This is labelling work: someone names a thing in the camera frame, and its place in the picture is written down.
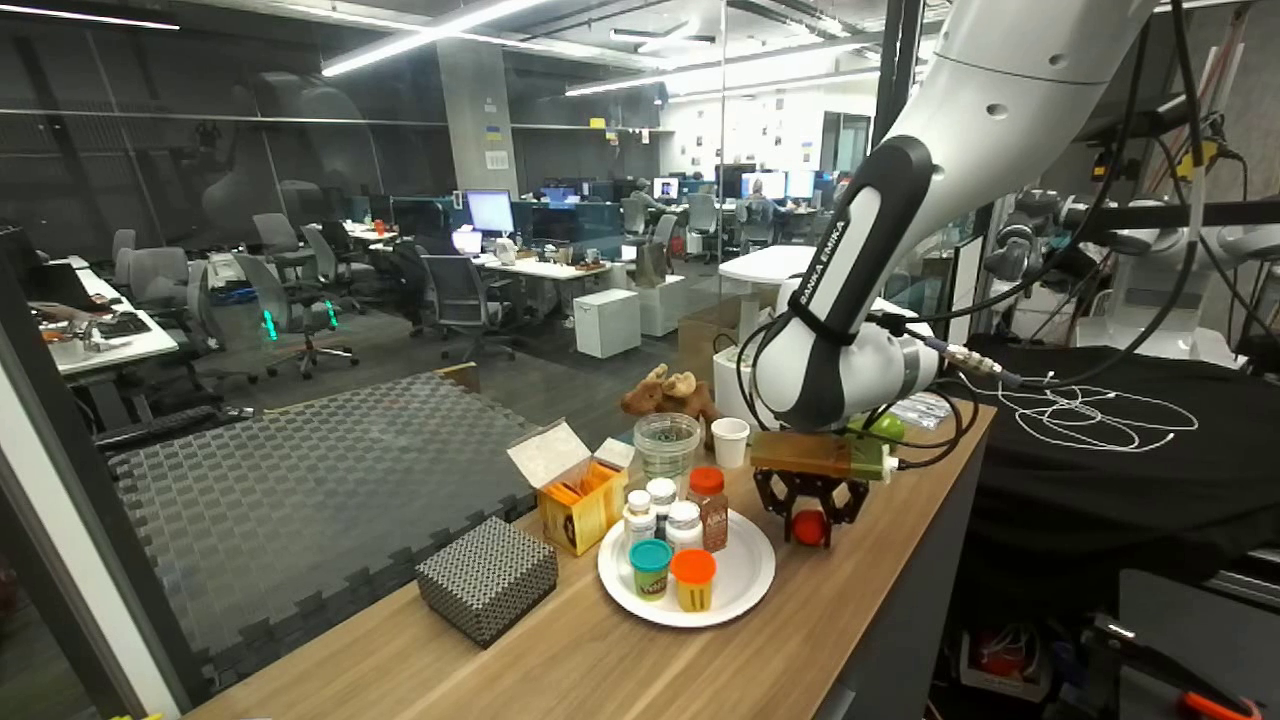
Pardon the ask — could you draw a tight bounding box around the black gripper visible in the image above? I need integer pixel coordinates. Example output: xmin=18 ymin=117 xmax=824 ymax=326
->
xmin=754 ymin=468 xmax=871 ymax=539

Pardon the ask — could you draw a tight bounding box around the spice bottle orange lid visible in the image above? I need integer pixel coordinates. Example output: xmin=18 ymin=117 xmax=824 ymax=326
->
xmin=686 ymin=461 xmax=735 ymax=557

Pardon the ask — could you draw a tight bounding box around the yellow bottle orange lid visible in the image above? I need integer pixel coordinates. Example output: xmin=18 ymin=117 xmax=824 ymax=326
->
xmin=667 ymin=548 xmax=722 ymax=617

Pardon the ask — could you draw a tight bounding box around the white pill bottle green label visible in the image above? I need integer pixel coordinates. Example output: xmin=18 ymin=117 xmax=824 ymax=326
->
xmin=619 ymin=486 xmax=662 ymax=543

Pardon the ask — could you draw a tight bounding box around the white paper plate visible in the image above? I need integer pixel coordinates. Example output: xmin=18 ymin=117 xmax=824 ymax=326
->
xmin=595 ymin=505 xmax=780 ymax=632

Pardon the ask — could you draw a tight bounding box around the small white paper cup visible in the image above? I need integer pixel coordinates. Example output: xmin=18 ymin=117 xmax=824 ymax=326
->
xmin=707 ymin=414 xmax=755 ymax=471

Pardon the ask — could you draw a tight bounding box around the brown moose toy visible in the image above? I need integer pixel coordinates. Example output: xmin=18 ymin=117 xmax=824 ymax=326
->
xmin=615 ymin=359 xmax=718 ymax=426

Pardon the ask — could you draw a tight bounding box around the white indoor planter appliance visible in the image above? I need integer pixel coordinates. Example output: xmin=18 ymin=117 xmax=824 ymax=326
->
xmin=707 ymin=242 xmax=858 ymax=432

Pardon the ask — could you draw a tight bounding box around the open yellow tea box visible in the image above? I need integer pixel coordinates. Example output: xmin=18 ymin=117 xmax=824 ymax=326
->
xmin=506 ymin=420 xmax=639 ymax=558

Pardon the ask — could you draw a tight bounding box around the white cabinet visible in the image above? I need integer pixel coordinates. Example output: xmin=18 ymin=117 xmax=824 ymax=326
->
xmin=635 ymin=270 xmax=690 ymax=341
xmin=573 ymin=282 xmax=644 ymax=365

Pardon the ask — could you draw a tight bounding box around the black cloth cover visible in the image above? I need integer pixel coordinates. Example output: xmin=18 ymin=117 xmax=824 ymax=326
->
xmin=939 ymin=336 xmax=1280 ymax=577

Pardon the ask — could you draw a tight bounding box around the grey patterned box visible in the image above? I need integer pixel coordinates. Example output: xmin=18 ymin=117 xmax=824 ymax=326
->
xmin=413 ymin=511 xmax=559 ymax=648

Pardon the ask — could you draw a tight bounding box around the black office chair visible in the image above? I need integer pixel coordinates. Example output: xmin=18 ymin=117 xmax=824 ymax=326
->
xmin=418 ymin=250 xmax=518 ymax=365

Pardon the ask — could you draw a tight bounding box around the lit computer monitor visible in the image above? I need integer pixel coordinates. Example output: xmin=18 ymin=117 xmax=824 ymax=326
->
xmin=464 ymin=187 xmax=518 ymax=241

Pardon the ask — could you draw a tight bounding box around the grey foam floor mat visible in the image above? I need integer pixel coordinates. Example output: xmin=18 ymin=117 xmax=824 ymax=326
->
xmin=104 ymin=365 xmax=573 ymax=696

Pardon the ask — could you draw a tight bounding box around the black metal bar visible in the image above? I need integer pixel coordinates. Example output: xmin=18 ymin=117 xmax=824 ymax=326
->
xmin=1066 ymin=197 xmax=1280 ymax=230

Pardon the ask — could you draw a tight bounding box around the grey office chair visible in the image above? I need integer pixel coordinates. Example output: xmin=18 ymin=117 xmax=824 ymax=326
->
xmin=237 ymin=242 xmax=362 ymax=383

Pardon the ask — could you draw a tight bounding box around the white office desk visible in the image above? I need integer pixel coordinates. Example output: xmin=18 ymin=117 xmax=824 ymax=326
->
xmin=32 ymin=257 xmax=185 ymax=402

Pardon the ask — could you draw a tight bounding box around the tan wrist camera block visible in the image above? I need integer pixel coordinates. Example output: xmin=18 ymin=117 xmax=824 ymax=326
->
xmin=748 ymin=426 xmax=904 ymax=486

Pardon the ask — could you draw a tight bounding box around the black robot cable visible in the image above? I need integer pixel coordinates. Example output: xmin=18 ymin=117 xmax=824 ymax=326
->
xmin=734 ymin=0 xmax=1205 ymax=471

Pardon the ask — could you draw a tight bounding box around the long loose white cable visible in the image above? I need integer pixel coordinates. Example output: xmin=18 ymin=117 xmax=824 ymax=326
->
xmin=958 ymin=367 xmax=1202 ymax=461

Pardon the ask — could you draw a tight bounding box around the orange handled tool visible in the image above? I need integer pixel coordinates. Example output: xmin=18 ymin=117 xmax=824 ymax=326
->
xmin=1171 ymin=682 xmax=1265 ymax=720

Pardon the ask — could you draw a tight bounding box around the black window post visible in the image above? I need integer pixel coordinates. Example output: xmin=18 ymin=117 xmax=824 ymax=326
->
xmin=871 ymin=0 xmax=929 ymax=142

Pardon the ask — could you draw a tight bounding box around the black glass wall frame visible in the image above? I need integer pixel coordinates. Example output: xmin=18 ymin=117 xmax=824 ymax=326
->
xmin=0 ymin=223 xmax=205 ymax=710

